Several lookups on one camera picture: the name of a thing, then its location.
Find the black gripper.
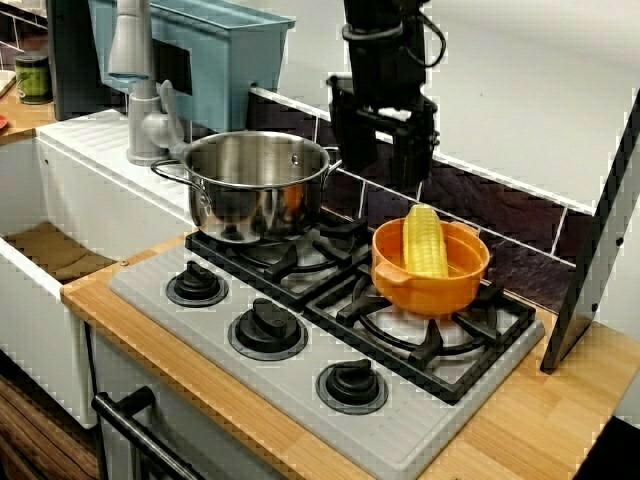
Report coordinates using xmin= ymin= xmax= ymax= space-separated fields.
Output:
xmin=327 ymin=29 xmax=440 ymax=189

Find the yellow corn cob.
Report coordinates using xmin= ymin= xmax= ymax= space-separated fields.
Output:
xmin=402 ymin=203 xmax=450 ymax=280

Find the stainless steel cooking pot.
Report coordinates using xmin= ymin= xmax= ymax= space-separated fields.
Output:
xmin=149 ymin=130 xmax=344 ymax=244

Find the orange plastic pot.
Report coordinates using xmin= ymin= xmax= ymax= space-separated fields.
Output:
xmin=370 ymin=217 xmax=491 ymax=317

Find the dark tiled backsplash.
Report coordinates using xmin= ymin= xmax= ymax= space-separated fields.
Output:
xmin=247 ymin=84 xmax=601 ymax=316

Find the black burner grate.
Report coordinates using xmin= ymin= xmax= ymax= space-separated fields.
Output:
xmin=303 ymin=244 xmax=537 ymax=406
xmin=184 ymin=212 xmax=396 ymax=311

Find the teal plastic bin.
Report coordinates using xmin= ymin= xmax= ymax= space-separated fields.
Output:
xmin=88 ymin=0 xmax=297 ymax=136

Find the black stove knob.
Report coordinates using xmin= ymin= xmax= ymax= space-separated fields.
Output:
xmin=228 ymin=298 xmax=310 ymax=362
xmin=315 ymin=357 xmax=390 ymax=416
xmin=165 ymin=260 xmax=230 ymax=307

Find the grey toy faucet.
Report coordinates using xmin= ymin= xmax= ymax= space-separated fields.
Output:
xmin=107 ymin=0 xmax=194 ymax=167

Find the dark side panel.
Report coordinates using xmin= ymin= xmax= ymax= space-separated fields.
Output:
xmin=47 ymin=0 xmax=126 ymax=122
xmin=539 ymin=84 xmax=640 ymax=375

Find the grey toy stove top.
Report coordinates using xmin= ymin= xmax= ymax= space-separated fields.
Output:
xmin=108 ymin=219 xmax=546 ymax=472

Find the wooden countertop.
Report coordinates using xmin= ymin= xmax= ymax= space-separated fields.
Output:
xmin=59 ymin=214 xmax=640 ymax=480

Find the white toy oven cabinet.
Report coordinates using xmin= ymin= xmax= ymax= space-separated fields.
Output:
xmin=82 ymin=319 xmax=281 ymax=480

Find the green tin can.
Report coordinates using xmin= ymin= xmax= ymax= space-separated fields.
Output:
xmin=13 ymin=52 xmax=54 ymax=106

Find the wooden side table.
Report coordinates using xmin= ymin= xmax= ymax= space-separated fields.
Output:
xmin=0 ymin=74 xmax=55 ymax=146

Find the white sink basin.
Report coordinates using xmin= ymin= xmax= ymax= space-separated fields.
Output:
xmin=0 ymin=108 xmax=211 ymax=429

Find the black oven door handle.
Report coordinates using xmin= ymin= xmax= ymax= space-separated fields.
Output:
xmin=91 ymin=385 xmax=206 ymax=480

